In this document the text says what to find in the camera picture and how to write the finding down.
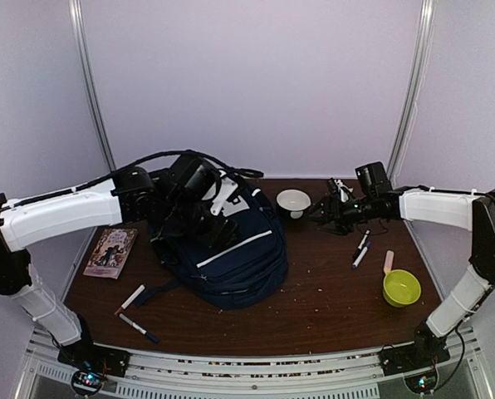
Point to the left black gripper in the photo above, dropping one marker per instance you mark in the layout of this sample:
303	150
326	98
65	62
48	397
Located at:
218	237

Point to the navy blue student backpack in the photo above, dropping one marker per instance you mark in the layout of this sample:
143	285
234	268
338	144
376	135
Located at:
236	277

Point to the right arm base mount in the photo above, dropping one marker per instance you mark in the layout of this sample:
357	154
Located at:
418	360

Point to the aluminium corner post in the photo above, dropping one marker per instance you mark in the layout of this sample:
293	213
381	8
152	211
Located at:
79	32
416	80

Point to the left aluminium corner post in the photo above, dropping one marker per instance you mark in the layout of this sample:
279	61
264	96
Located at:
79	32

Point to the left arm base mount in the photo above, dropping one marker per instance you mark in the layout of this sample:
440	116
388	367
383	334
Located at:
94	365

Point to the right aluminium corner post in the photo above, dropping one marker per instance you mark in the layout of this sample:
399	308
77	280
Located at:
416	80

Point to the aluminium front rail frame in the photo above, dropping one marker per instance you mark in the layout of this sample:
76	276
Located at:
349	374

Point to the purple capped white marker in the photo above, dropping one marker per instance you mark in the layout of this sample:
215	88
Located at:
361	255

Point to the pink illustrated paperback book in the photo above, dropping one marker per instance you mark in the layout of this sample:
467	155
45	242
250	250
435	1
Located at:
110	253

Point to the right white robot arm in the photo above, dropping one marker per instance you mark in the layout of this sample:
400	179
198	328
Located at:
472	211

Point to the red tipped white marker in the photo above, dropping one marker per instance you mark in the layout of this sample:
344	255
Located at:
129	300

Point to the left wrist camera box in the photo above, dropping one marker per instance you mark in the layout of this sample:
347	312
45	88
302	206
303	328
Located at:
192	179

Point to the lime green bowl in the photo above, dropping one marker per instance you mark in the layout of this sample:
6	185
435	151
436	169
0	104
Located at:
401	288

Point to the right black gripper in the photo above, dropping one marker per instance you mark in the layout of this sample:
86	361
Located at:
340	224

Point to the white and navy bowl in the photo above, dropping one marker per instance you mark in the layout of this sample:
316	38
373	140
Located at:
293	204

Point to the blue capped white marker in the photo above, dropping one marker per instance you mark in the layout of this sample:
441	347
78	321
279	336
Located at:
138	328

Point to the black capped white marker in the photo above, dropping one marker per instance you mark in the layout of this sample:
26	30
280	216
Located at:
361	244

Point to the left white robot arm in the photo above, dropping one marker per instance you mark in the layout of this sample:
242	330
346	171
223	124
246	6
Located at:
125	197

